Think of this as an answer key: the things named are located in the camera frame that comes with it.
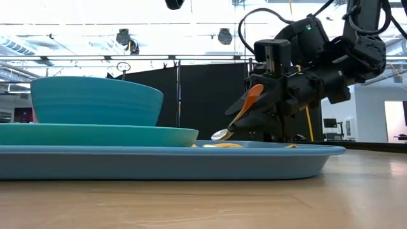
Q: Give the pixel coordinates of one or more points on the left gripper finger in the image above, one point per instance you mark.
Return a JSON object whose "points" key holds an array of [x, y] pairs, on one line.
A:
{"points": [[174, 4]]}

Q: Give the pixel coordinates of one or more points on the teal round plate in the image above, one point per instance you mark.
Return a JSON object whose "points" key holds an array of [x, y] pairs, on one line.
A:
{"points": [[95, 136]]}

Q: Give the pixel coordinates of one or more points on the black table frame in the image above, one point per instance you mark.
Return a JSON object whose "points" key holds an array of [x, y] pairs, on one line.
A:
{"points": [[381, 147]]}

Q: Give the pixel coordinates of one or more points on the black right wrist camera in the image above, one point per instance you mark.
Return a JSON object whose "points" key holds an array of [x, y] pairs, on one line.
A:
{"points": [[273, 47]]}

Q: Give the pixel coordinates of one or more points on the black ceiling lamp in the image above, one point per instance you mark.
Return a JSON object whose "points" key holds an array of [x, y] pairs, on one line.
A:
{"points": [[224, 36], [133, 47], [123, 36]]}

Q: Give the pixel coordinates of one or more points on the dark red monitor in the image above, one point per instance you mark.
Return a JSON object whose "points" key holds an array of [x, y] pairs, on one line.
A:
{"points": [[22, 115]]}

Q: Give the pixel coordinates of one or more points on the yellow cloth napkin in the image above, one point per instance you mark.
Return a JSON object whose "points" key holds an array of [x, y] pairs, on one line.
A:
{"points": [[229, 145]]}

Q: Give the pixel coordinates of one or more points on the blue plastic serving tray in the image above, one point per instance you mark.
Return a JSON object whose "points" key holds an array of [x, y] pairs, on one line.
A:
{"points": [[159, 165]]}

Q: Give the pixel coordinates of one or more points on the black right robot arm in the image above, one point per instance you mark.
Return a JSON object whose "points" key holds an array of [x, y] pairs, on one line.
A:
{"points": [[365, 54]]}

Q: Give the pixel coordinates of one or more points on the small black monitor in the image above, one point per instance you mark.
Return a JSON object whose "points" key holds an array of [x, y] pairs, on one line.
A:
{"points": [[330, 122]]}

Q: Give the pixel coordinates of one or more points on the grey overhead rail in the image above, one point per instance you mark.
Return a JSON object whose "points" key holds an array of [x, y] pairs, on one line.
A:
{"points": [[79, 57]]}

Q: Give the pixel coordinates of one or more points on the blue ribbed bowl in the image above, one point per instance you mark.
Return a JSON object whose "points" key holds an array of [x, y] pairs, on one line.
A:
{"points": [[95, 101]]}

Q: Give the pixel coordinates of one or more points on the white wall box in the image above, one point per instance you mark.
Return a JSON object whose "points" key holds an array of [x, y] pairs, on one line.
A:
{"points": [[349, 127]]}

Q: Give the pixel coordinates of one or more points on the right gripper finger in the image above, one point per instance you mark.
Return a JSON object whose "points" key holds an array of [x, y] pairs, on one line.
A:
{"points": [[267, 98], [260, 122]]}

